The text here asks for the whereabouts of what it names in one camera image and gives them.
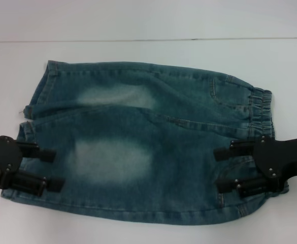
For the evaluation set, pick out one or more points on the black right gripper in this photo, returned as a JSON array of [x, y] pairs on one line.
[[277, 160]]

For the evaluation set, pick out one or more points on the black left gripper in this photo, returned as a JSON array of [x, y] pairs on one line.
[[3, 157]]

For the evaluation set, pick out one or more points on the blue denim shorts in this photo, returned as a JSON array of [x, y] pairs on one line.
[[138, 114]]

